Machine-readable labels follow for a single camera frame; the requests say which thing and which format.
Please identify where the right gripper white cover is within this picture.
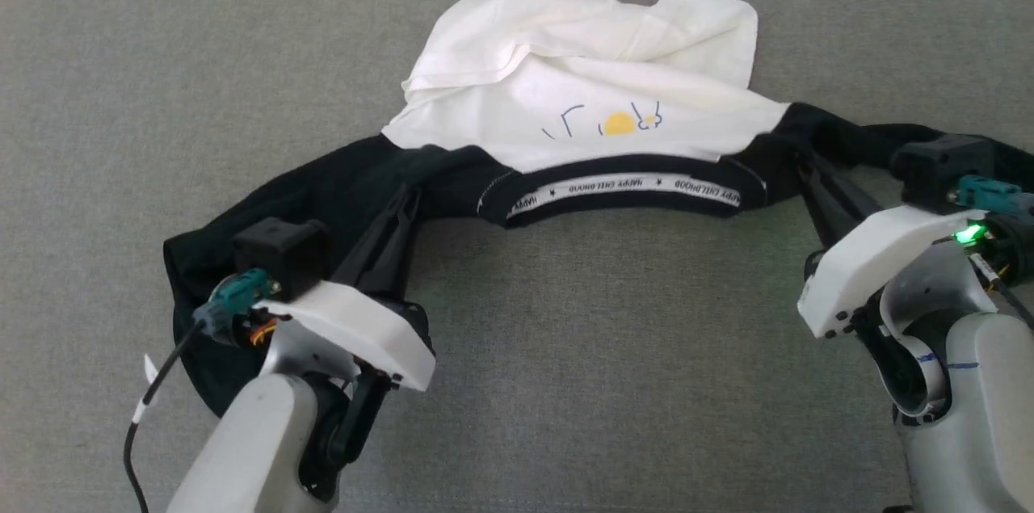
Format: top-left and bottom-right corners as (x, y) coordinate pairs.
(795, 153), (1034, 341)

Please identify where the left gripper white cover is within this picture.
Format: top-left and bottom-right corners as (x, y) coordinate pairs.
(257, 185), (438, 394)

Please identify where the white and black t-shirt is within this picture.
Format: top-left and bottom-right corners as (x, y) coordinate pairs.
(162, 0), (1034, 418)

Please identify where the grey fabric sofa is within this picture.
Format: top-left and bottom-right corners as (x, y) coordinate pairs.
(0, 0), (1034, 513)

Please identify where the left black cable teal plug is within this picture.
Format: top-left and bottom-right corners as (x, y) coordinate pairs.
(123, 269), (282, 513)

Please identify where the black cable teal plug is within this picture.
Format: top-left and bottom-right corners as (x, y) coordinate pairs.
(123, 269), (282, 513)
(948, 176), (1034, 328)

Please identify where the right black cable teal plug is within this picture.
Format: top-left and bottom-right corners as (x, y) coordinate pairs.
(948, 176), (1034, 328)

